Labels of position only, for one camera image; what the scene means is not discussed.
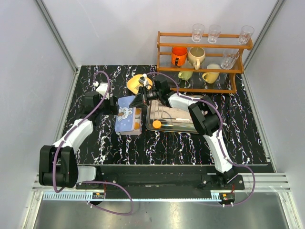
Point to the wooden cup rack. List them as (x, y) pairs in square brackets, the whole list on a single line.
[(214, 53)]

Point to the white cookie box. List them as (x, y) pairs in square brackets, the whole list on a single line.
[(134, 132)]

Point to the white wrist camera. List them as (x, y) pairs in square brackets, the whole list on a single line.
[(143, 80), (101, 89)]

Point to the clear glass right top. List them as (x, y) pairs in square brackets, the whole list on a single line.
[(245, 34)]

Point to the green mug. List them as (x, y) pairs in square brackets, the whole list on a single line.
[(185, 75)]

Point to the clear glass left top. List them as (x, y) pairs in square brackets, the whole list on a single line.
[(197, 32)]

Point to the yellow square plate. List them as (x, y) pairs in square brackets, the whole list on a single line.
[(133, 84)]

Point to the orange sandwich cookie bottom left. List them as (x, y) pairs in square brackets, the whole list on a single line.
[(157, 124)]

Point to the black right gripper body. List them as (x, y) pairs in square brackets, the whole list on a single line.
[(147, 95)]

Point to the orange mug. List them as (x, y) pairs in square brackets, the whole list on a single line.
[(178, 55)]

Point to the beige mug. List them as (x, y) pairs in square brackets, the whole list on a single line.
[(196, 57)]

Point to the yellow mug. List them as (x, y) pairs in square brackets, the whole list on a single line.
[(211, 77)]

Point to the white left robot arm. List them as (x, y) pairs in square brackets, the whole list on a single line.
[(57, 165)]

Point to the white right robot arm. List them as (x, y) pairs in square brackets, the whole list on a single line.
[(206, 120)]

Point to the clear glass middle top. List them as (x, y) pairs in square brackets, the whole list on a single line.
[(214, 32)]

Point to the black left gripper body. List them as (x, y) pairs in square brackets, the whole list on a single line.
[(113, 109)]

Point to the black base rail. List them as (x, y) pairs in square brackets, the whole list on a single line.
[(168, 181)]

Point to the large steel baking tray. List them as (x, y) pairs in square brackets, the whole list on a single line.
[(175, 118)]

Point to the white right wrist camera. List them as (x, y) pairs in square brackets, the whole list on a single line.
[(143, 80)]

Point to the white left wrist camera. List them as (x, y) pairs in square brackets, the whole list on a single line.
[(101, 89)]

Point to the metal tongs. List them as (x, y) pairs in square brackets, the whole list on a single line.
[(228, 104)]

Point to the clear glass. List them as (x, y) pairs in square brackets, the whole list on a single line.
[(214, 32), (197, 32), (245, 34)]

